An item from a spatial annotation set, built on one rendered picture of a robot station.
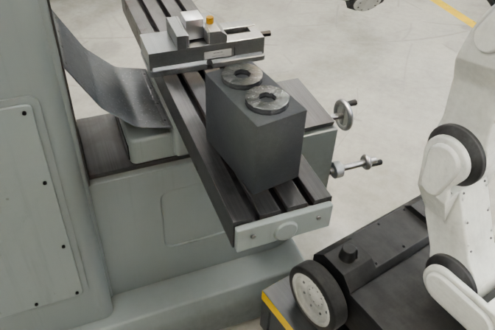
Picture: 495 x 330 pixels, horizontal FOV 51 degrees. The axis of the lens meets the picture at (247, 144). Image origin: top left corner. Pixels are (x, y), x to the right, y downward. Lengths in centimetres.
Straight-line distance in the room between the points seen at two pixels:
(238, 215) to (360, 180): 159
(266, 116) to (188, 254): 91
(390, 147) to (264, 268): 120
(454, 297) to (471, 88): 51
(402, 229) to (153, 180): 74
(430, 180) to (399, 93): 209
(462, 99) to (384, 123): 187
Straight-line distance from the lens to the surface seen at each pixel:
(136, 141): 144
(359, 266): 145
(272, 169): 109
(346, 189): 254
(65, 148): 135
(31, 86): 124
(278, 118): 101
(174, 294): 186
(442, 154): 117
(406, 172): 271
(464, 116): 117
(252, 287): 189
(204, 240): 180
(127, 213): 160
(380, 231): 158
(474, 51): 108
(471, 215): 131
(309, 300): 155
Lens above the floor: 173
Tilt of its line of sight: 40 degrees down
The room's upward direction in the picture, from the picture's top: 3 degrees clockwise
